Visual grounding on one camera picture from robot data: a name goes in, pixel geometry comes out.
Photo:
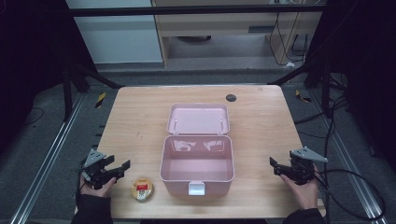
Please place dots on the white cabinet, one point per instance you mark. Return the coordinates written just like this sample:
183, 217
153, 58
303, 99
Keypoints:
118, 40

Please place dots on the black diagonal frame strut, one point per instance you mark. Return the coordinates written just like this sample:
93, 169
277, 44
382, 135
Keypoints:
295, 72
99, 76

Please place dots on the yellow black tape strip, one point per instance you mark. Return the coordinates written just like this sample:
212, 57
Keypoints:
100, 100
302, 96

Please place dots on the black horizontal frame bar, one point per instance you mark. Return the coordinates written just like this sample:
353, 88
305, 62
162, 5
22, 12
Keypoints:
193, 10

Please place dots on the aluminium floor rail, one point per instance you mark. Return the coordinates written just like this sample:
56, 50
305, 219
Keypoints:
348, 161
46, 161

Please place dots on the person's right hand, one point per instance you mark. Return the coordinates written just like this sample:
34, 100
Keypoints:
303, 193

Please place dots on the round yellow tin red label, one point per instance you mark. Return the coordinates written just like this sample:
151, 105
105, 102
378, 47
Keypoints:
142, 189

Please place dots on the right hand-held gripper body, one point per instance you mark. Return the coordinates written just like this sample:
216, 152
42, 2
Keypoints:
303, 168

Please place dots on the pink storage box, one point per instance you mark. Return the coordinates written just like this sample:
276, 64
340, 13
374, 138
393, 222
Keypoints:
197, 149

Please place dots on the person's left hand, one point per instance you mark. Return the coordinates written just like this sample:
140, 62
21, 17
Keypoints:
101, 188

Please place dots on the black upright frame post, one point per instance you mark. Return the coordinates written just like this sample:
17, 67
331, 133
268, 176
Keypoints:
326, 90
67, 93

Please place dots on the dark round desk grommet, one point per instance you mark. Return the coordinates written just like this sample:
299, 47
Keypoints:
231, 98

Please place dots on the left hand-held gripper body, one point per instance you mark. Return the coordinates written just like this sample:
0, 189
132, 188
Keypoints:
97, 169

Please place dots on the light wooden desk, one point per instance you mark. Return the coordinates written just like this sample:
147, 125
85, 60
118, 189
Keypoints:
218, 23

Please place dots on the white plug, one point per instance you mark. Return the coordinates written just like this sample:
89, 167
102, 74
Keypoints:
290, 64

